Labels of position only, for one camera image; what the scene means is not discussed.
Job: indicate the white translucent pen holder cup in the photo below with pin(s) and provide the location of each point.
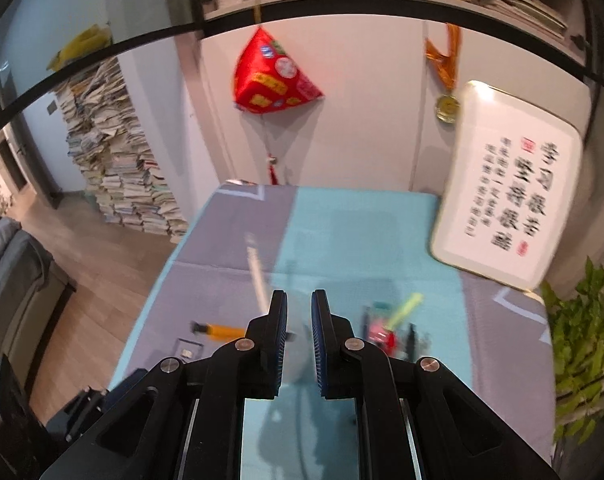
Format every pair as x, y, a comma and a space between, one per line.
299, 355

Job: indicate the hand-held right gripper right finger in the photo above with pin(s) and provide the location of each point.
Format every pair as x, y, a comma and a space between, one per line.
316, 345

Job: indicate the small clear plastic box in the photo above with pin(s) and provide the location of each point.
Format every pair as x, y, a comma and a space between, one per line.
189, 348

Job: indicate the clear plastic pen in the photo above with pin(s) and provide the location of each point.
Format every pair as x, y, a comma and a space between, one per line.
255, 272

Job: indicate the green potted plant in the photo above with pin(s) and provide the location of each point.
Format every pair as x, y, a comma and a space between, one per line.
581, 335

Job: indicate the blue and grey table mat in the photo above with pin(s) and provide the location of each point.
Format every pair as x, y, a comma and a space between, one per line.
332, 240

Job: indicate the tall pile of books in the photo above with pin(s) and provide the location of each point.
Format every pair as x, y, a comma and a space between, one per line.
117, 170

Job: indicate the red hanging pyramid ornament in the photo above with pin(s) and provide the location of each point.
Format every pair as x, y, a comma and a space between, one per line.
269, 77

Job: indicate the yellow black marker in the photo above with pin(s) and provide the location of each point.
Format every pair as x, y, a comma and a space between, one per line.
221, 331

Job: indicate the framed calligraphy board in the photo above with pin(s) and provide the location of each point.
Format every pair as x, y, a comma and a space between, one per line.
506, 185

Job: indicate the green highlighter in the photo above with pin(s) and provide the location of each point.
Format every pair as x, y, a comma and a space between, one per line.
406, 307

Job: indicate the black pen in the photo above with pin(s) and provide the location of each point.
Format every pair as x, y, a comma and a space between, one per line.
412, 341

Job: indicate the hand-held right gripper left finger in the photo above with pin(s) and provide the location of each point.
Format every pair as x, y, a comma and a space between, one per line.
282, 345

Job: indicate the grey sofa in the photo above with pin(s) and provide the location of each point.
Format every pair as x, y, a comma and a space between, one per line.
17, 280

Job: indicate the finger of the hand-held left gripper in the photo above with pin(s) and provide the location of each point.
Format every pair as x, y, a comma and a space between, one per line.
127, 384

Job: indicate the slanted stack of booklets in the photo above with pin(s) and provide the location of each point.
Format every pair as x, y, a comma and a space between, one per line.
521, 7

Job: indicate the gold medal with striped ribbon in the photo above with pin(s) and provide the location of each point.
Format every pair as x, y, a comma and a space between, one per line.
446, 105

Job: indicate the red pen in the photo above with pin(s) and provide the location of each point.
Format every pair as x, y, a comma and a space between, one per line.
381, 334

